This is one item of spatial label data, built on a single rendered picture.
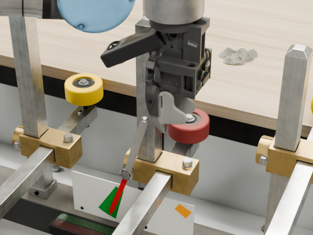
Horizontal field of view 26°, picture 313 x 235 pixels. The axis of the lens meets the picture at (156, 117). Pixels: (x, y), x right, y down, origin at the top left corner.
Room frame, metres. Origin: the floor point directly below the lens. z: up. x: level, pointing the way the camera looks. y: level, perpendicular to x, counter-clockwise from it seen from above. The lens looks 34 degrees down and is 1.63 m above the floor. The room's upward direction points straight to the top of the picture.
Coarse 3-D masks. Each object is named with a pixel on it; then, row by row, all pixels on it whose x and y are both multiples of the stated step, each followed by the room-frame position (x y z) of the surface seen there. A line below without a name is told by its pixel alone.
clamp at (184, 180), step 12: (168, 156) 1.01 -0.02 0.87; (180, 156) 1.01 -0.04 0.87; (144, 168) 0.99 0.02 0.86; (156, 168) 0.98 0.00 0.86; (168, 168) 0.97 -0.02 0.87; (180, 168) 0.97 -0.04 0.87; (192, 168) 0.97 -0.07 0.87; (144, 180) 0.99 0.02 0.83; (180, 180) 0.96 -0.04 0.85; (192, 180) 0.97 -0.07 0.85; (180, 192) 0.96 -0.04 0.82
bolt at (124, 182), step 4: (132, 168) 0.99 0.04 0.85; (124, 172) 0.98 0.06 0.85; (128, 172) 0.98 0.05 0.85; (124, 176) 0.98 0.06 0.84; (128, 176) 0.98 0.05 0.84; (124, 180) 1.00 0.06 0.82; (120, 184) 1.00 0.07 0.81; (124, 184) 1.00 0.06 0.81; (120, 188) 1.00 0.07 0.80; (116, 192) 1.01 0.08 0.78; (120, 192) 1.00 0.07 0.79; (116, 196) 1.01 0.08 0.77; (120, 196) 1.01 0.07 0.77; (116, 200) 1.01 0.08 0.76; (112, 204) 1.01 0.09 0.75; (116, 204) 1.01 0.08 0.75; (112, 208) 1.01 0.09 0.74; (112, 212) 1.01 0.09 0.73
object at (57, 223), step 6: (54, 222) 1.01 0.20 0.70; (60, 222) 1.01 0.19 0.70; (66, 222) 1.01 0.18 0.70; (66, 228) 0.99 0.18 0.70; (72, 228) 0.99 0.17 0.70; (78, 228) 0.99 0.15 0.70; (84, 228) 0.99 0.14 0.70; (84, 234) 0.98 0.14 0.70; (90, 234) 0.98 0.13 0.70; (96, 234) 0.98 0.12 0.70; (102, 234) 0.98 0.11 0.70
